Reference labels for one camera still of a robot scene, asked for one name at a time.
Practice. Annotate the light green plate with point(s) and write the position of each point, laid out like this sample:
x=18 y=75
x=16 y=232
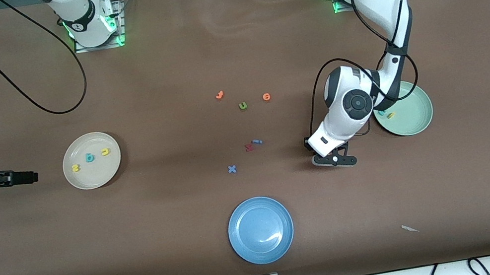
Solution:
x=413 y=118

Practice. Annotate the small white paper scrap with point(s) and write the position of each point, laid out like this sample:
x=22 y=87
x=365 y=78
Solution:
x=410 y=228

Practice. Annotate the orange foam letter e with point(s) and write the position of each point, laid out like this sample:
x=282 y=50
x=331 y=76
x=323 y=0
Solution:
x=266 y=97

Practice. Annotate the brown paper table cover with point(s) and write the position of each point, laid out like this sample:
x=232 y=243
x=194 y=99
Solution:
x=229 y=49

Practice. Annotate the green foam letter n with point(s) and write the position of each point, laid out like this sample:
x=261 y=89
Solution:
x=243 y=106

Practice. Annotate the yellow foam letter u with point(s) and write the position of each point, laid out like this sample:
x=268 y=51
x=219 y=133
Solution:
x=105 y=153

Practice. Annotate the yellow foam letter n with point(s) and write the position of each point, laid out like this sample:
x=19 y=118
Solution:
x=76 y=168

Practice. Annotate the blue foam letter x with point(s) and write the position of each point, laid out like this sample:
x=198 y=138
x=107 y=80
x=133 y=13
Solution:
x=231 y=169

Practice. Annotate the blue foam letter i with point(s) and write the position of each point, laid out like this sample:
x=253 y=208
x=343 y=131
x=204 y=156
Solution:
x=258 y=142

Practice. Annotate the blue plate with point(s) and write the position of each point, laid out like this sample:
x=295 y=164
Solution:
x=260 y=230

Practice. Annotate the beige brown plate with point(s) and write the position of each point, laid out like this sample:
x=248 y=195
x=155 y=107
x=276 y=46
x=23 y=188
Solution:
x=94 y=176

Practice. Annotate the yellow foam letter a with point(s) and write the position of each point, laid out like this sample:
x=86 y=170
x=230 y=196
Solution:
x=391 y=115

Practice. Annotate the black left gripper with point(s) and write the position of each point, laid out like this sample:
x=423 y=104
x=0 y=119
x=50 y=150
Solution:
x=307 y=145

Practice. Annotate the orange foam letter f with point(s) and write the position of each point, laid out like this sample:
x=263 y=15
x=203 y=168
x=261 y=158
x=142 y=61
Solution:
x=219 y=95

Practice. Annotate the teal foam letter b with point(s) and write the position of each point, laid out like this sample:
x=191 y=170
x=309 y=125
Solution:
x=89 y=158

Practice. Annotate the red foam letter k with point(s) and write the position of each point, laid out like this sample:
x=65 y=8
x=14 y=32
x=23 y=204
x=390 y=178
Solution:
x=249 y=147

